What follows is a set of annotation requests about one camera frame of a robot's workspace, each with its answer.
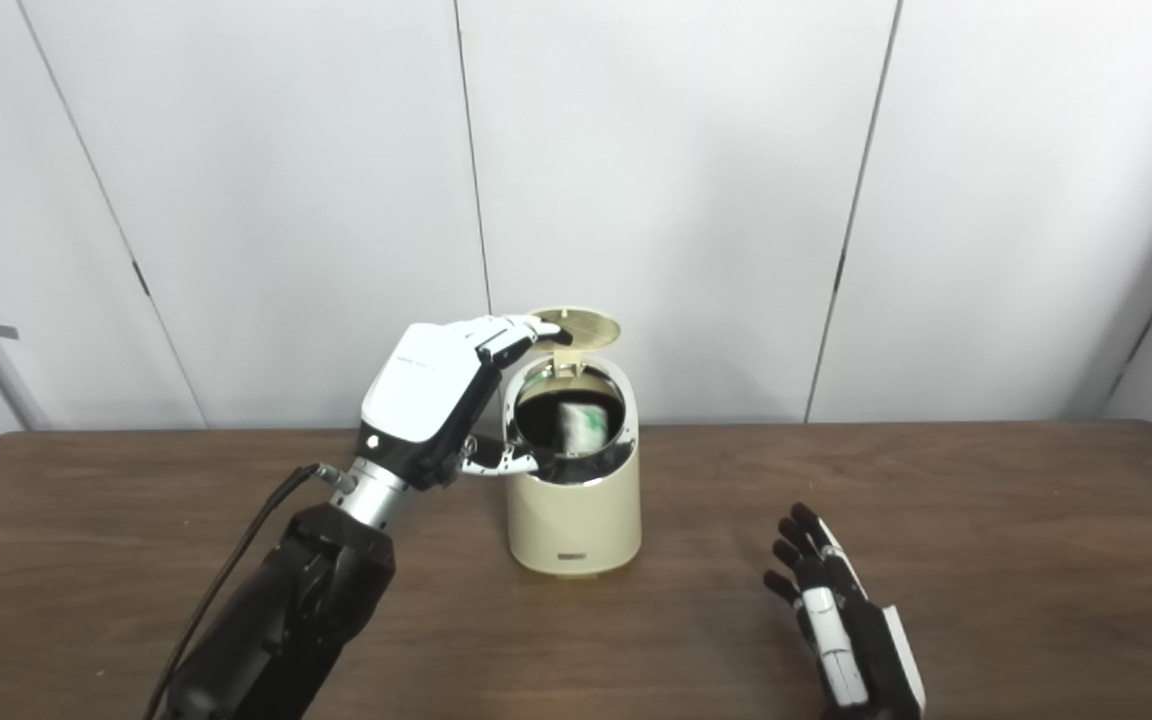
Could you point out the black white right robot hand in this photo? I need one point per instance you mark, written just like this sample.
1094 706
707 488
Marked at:
856 650

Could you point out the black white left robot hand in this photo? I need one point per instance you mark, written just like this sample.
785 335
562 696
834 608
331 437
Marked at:
426 385

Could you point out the green white milk carton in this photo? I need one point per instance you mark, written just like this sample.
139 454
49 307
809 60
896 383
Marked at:
581 430

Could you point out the cream round bin lid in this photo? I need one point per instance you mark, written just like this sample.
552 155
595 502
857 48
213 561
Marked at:
591 325

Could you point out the cream-colored round bin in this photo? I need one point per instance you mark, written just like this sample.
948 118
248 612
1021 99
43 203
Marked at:
571 520

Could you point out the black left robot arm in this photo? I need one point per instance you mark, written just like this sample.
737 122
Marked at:
286 620

